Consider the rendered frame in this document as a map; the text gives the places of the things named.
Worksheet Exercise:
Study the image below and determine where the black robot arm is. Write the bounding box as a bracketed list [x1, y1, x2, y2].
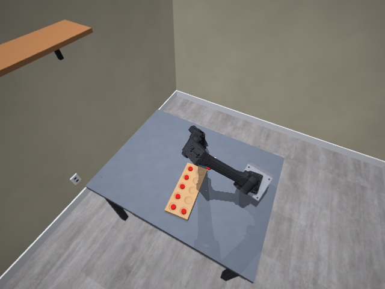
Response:
[182, 125, 263, 194]

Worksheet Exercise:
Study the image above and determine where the tan tray with round pockets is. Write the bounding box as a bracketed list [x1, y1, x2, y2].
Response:
[165, 163, 208, 220]

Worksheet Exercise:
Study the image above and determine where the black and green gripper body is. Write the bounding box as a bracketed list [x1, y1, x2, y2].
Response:
[200, 139, 208, 149]

